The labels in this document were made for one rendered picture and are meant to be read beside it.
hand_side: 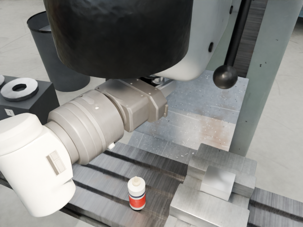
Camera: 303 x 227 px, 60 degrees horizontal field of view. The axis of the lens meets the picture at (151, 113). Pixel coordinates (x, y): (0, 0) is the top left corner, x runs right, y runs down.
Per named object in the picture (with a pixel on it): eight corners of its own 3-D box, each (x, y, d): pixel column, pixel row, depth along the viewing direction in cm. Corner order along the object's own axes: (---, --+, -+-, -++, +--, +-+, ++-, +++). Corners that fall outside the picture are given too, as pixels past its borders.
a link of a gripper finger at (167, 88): (172, 89, 48) (149, 105, 44) (173, 74, 46) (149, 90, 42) (179, 93, 47) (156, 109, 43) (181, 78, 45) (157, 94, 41)
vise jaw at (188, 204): (240, 246, 51) (244, 237, 48) (168, 215, 56) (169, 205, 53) (245, 219, 55) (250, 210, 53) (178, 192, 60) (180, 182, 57)
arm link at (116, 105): (170, 84, 38) (108, 127, 32) (167, 131, 45) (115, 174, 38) (112, 56, 45) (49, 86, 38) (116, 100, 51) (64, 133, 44)
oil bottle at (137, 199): (141, 212, 64) (140, 187, 56) (126, 206, 65) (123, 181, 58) (148, 198, 66) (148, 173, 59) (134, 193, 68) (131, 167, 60)
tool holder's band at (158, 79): (138, 67, 47) (138, 62, 46) (165, 67, 47) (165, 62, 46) (137, 82, 43) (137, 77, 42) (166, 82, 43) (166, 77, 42)
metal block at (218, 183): (224, 209, 56) (230, 193, 52) (198, 198, 58) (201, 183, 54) (230, 189, 60) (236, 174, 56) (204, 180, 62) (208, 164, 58)
